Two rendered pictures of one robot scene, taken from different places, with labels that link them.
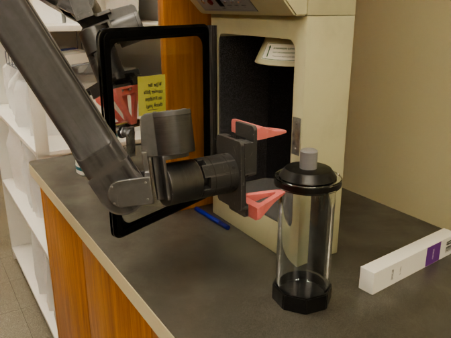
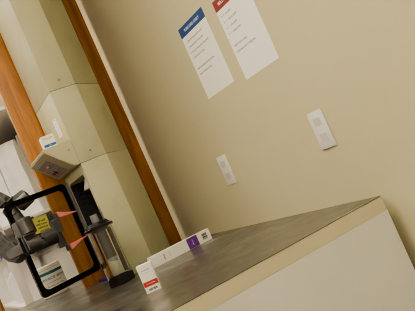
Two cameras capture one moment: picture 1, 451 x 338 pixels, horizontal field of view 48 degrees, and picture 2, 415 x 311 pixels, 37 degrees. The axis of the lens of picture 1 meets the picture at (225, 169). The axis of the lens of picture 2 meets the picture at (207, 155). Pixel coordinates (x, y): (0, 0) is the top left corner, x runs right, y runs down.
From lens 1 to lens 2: 169 cm
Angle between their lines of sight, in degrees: 20
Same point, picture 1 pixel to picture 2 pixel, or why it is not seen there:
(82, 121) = not seen: outside the picture
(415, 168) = (204, 208)
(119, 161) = (7, 243)
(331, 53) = (101, 173)
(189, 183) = (35, 241)
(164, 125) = (20, 224)
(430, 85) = (184, 163)
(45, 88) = not seen: outside the picture
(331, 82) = (107, 184)
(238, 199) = (60, 242)
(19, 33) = not seen: outside the picture
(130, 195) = (14, 253)
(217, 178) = (47, 236)
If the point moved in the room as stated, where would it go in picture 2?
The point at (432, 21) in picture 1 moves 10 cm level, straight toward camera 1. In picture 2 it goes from (170, 134) to (159, 137)
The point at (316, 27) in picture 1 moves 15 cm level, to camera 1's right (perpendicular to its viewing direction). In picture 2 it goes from (87, 165) to (122, 149)
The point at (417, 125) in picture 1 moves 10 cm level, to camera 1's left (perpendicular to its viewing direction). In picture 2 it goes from (192, 185) to (171, 195)
